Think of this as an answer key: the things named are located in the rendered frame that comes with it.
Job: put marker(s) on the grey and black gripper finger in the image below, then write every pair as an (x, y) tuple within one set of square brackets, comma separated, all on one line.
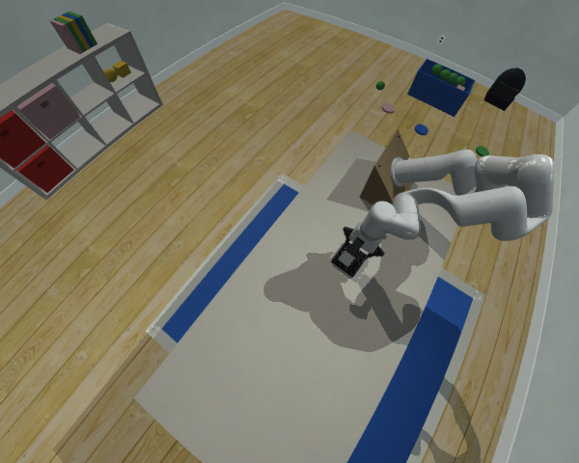
[(347, 232), (376, 253)]

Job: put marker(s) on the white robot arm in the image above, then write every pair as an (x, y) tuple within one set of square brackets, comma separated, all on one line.
[(504, 208)]

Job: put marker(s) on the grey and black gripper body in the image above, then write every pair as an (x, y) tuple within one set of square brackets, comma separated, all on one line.
[(367, 246)]

